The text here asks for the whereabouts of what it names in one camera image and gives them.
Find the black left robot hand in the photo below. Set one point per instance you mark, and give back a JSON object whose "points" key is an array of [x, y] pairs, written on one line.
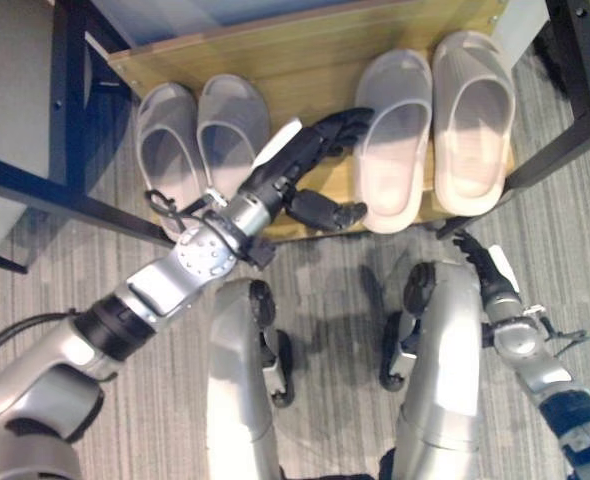
{"points": [[295, 155]]}

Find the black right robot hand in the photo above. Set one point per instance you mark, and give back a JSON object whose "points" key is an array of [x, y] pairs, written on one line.
{"points": [[486, 265]]}

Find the large beige slipper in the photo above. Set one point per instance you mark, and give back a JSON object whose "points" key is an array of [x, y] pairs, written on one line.
{"points": [[475, 125], [392, 145]]}

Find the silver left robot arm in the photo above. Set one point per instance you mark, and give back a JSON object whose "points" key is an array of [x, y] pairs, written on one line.
{"points": [[125, 320]]}

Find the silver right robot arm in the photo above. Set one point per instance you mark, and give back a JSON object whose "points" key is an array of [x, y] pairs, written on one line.
{"points": [[535, 360]]}

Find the wooden shoe rack shelf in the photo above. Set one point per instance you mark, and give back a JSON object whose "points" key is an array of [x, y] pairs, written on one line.
{"points": [[305, 80]]}

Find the small grey slipper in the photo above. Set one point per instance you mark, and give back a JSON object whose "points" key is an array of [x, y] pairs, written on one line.
{"points": [[230, 135], [167, 150]]}

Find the silver right robot leg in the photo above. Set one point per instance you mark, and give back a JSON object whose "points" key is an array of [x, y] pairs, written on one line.
{"points": [[440, 360]]}

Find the silver robot leg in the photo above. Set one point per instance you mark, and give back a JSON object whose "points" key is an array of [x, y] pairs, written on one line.
{"points": [[440, 360], [240, 380]]}

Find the silver left robot leg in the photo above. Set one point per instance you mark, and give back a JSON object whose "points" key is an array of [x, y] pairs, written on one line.
{"points": [[240, 380]]}

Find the black metal rack frame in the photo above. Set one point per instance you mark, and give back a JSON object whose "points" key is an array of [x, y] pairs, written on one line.
{"points": [[575, 90]]}

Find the black metal table frame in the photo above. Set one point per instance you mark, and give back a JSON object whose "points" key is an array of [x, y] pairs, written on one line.
{"points": [[70, 125]]}

